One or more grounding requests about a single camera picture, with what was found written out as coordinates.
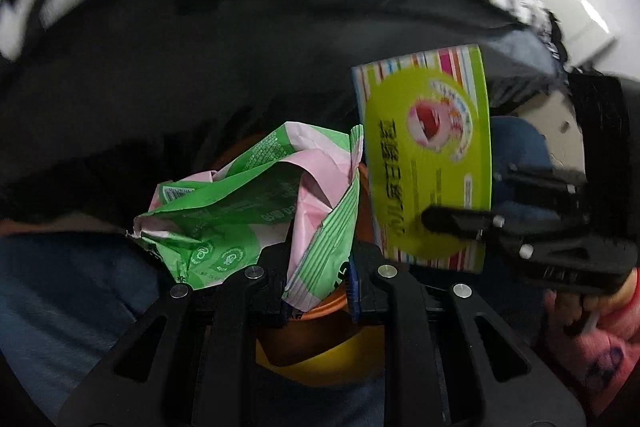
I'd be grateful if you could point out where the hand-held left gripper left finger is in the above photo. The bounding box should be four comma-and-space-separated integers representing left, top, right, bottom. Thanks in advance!
57, 243, 296, 427

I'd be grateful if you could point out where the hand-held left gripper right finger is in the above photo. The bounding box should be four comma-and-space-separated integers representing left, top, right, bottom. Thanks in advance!
346, 241, 586, 427

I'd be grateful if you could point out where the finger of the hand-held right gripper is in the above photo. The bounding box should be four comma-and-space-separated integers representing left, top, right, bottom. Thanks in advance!
492, 163, 590, 230
421, 206, 640, 295

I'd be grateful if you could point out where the orange plastic bucket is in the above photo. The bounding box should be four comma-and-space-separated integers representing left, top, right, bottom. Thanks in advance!
210, 134, 388, 365

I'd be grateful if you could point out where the green and pink wrapper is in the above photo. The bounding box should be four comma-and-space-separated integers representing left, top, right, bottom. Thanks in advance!
125, 122, 365, 312

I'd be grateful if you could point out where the green striped carton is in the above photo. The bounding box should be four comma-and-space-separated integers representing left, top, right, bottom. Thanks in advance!
351, 45, 493, 274

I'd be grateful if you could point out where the person's right hand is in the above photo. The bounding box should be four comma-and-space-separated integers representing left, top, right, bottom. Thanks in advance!
544, 268, 640, 340

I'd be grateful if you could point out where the yellow plastic object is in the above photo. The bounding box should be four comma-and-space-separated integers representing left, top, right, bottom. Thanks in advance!
256, 327, 386, 388

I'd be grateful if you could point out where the person's left leg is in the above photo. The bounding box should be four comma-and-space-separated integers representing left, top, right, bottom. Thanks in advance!
0, 227, 168, 410

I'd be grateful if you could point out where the black bed cover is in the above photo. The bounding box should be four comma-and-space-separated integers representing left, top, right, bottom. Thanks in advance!
0, 0, 553, 235

